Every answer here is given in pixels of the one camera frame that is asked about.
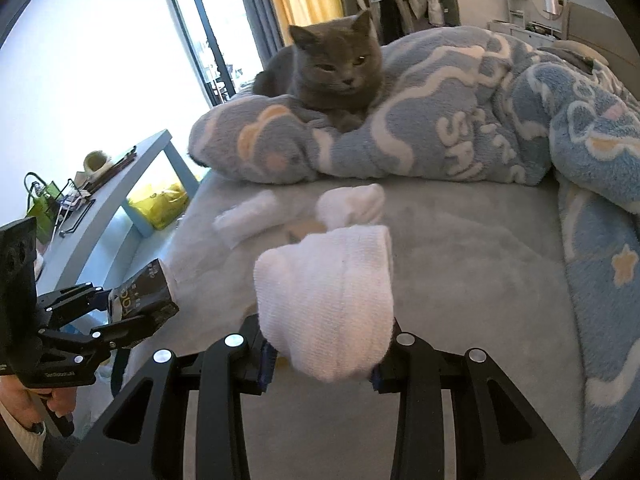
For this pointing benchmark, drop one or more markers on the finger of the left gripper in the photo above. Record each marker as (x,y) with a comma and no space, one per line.
(130,331)
(85,297)

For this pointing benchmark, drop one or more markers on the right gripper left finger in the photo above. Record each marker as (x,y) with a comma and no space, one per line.
(141,434)

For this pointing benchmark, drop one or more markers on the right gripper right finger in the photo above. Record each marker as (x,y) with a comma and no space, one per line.
(497,432)

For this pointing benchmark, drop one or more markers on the black snack packet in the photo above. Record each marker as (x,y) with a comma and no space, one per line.
(149,293)

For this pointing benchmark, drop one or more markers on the white sock front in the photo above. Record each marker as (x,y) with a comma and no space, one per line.
(326,303)

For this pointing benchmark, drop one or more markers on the white sock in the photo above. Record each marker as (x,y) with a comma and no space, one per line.
(326,303)
(351,206)

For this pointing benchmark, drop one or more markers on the person's left hand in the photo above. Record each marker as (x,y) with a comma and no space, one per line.
(22,403)

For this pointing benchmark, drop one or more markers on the light blue side table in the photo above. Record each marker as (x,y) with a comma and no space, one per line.
(73,244)

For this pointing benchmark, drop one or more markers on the white left sleeve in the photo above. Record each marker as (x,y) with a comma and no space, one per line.
(30,441)

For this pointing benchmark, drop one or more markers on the green gift bag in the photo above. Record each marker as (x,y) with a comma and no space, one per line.
(42,204)

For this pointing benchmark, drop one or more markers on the yellow plastic bag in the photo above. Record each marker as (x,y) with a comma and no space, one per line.
(160,206)

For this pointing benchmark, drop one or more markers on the green white plush slipper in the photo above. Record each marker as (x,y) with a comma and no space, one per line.
(96,164)

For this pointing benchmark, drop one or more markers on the dark wooden sticks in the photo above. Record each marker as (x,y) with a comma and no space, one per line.
(110,170)

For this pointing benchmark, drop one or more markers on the white bubble wrap roll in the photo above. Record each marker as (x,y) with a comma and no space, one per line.
(249,218)

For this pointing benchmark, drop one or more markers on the grey bed mattress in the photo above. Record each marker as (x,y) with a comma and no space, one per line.
(475,265)

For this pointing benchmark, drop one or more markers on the brown tape roll rear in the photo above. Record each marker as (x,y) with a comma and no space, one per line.
(296,231)

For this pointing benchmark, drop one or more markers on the white sock rear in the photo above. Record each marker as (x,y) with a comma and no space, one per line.
(351,206)

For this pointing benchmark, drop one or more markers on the grey curtain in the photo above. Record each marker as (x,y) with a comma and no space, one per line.
(263,20)

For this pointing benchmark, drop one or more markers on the balcony glass door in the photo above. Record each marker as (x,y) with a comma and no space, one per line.
(220,43)

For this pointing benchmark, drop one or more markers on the blue patterned fleece blanket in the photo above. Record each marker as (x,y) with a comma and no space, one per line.
(466,104)

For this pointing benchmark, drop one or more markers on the grey cat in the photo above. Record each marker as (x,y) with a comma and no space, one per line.
(334,67)

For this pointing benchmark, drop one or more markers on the grey pillow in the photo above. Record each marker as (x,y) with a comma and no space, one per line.
(580,50)

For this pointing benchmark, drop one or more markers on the grey bed headboard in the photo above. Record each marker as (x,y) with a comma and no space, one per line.
(607,36)

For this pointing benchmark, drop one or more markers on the white vanity with mirror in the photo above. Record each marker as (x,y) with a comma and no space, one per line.
(537,22)

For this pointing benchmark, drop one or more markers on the black wire stand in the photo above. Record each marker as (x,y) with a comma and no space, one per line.
(73,204)

